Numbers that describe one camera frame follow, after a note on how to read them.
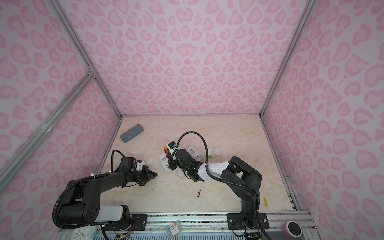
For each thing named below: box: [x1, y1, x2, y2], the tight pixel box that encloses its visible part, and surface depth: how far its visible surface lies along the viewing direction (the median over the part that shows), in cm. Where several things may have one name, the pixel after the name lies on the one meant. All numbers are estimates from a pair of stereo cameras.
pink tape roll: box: [282, 221, 302, 238], surface depth 68 cm
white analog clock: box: [70, 225, 97, 240], surface depth 69 cm
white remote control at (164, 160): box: [158, 153, 170, 172], surface depth 95 cm
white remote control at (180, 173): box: [176, 169, 185, 178], surface depth 91 cm
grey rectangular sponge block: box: [120, 124, 144, 143], surface depth 109 cm
